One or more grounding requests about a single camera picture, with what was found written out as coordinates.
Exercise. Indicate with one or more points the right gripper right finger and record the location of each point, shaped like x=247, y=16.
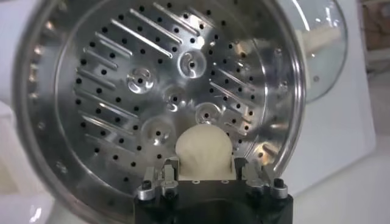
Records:
x=254, y=175

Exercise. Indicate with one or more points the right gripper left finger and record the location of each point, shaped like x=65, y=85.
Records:
x=169, y=178

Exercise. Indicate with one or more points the white round plate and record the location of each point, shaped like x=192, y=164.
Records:
x=18, y=210

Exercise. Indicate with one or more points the white steamed baozi bun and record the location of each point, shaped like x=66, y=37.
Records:
x=204, y=149

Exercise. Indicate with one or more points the stainless steel steamer basket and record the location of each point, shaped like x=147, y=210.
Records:
x=122, y=100

